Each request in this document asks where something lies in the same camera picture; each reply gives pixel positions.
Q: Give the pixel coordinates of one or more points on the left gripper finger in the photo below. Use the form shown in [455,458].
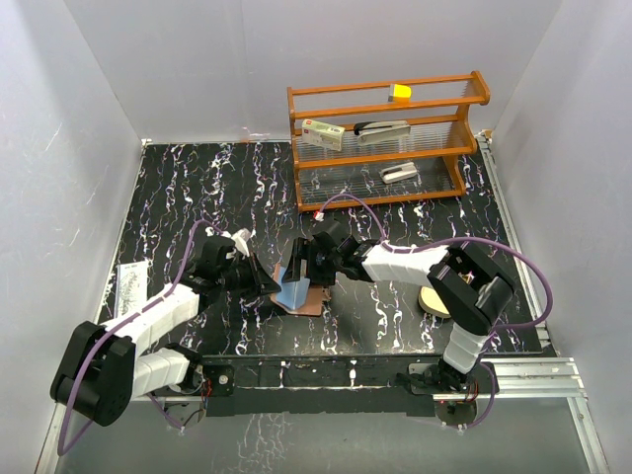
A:
[265,284]
[258,271]

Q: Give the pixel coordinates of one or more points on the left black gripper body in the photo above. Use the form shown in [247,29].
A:
[239,276]

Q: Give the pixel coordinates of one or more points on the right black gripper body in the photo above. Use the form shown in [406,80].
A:
[323,265]

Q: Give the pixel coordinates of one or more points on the pink leather card holder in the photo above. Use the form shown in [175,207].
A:
[299,298]

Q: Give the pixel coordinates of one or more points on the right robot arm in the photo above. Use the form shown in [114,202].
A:
[472,287]

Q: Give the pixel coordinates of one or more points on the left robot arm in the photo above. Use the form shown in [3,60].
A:
[105,366]

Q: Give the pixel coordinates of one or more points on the beige oval card tray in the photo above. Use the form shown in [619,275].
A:
[431,303]

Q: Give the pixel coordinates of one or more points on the small white stapler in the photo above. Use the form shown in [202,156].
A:
[398,173]

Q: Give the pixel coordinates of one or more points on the white printed leaflet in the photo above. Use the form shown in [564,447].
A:
[131,291]

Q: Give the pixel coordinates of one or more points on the orange wooden shelf rack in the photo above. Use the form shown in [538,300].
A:
[438,113]

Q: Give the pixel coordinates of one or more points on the white staples box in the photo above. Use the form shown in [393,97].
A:
[322,134]

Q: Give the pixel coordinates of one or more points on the grey black stapler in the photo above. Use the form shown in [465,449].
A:
[372,132]

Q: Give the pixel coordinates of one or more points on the yellow grey eraser block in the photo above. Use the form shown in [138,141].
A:
[399,93]

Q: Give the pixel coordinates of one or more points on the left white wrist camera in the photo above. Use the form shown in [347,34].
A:
[241,241]

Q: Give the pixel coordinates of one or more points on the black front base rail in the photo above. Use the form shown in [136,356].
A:
[331,384]

